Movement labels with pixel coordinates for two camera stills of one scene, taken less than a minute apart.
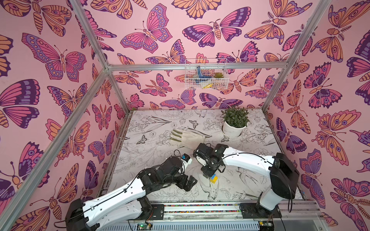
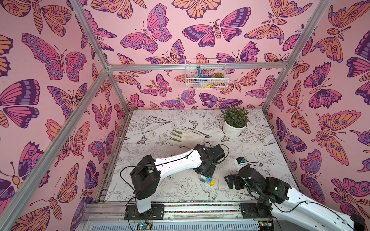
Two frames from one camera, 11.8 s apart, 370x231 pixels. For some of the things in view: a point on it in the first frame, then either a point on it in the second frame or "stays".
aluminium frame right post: (321, 11) stays
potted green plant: (235, 120) stays
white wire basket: (206, 73) stays
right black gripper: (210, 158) -> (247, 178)
